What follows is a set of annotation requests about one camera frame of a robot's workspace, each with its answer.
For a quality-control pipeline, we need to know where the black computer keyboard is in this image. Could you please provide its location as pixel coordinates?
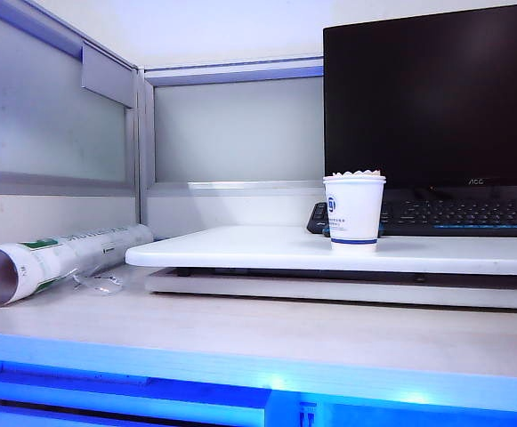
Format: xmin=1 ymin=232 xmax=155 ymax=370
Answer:
xmin=377 ymin=198 xmax=517 ymax=238

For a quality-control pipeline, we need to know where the clear plastic tube lid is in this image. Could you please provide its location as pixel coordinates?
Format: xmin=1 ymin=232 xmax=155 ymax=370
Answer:
xmin=73 ymin=272 xmax=124 ymax=296

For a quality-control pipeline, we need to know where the grey hanging bracket plate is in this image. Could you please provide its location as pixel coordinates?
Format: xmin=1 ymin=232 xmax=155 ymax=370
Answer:
xmin=81 ymin=43 xmax=136 ymax=109

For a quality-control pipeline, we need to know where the white desk riser base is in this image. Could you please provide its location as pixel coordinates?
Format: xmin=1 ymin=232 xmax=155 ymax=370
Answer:
xmin=144 ymin=266 xmax=517 ymax=310

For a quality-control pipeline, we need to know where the black AOC computer monitor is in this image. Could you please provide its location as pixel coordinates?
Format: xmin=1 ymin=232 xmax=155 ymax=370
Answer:
xmin=322 ymin=1 xmax=517 ymax=191

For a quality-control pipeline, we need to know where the white raised desk board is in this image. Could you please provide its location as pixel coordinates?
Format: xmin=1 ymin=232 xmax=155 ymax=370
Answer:
xmin=125 ymin=225 xmax=517 ymax=278

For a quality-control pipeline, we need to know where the white shuttlecock tube green print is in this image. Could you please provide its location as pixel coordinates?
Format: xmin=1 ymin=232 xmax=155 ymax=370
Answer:
xmin=0 ymin=223 xmax=155 ymax=308

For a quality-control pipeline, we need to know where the white paper cup blue logo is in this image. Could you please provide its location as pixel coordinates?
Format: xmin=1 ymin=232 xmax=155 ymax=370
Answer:
xmin=322 ymin=175 xmax=387 ymax=254

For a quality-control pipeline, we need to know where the frosted glass partition panel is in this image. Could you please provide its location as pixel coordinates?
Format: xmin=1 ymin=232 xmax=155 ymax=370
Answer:
xmin=0 ymin=0 xmax=140 ymax=224
xmin=144 ymin=56 xmax=326 ymax=227

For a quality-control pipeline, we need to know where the grey metal partition post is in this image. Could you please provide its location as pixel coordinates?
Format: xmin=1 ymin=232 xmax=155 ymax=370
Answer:
xmin=133 ymin=67 xmax=157 ymax=227

